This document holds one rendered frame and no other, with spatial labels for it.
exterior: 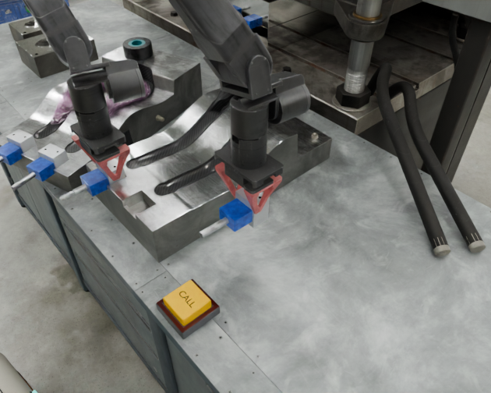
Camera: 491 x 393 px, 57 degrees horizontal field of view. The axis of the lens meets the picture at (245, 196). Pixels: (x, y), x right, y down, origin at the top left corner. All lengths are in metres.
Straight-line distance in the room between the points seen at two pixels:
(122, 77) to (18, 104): 0.67
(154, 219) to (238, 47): 0.38
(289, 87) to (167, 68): 0.65
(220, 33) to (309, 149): 0.52
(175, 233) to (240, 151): 0.26
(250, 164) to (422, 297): 0.41
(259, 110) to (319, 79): 0.86
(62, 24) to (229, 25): 0.33
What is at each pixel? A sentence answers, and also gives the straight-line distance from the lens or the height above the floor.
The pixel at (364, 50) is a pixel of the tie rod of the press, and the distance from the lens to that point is 1.30.
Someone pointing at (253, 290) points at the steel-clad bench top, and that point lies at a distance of 0.85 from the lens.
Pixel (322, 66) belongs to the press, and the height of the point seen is 0.79.
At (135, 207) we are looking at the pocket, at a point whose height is 0.86.
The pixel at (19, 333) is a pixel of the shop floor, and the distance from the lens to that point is 1.92.
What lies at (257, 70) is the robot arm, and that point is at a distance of 0.63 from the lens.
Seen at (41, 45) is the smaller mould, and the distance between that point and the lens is 1.67.
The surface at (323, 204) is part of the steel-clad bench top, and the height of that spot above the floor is 0.80.
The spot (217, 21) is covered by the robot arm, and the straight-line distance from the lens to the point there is 0.60.
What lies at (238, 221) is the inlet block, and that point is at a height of 0.94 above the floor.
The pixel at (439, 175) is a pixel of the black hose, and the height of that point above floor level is 0.86.
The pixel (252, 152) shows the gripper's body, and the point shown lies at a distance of 0.69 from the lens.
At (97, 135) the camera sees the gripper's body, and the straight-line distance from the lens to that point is 0.88.
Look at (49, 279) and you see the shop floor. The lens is 2.03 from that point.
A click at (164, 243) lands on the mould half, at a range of 0.88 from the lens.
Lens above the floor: 1.49
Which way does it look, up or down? 43 degrees down
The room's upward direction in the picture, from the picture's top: straight up
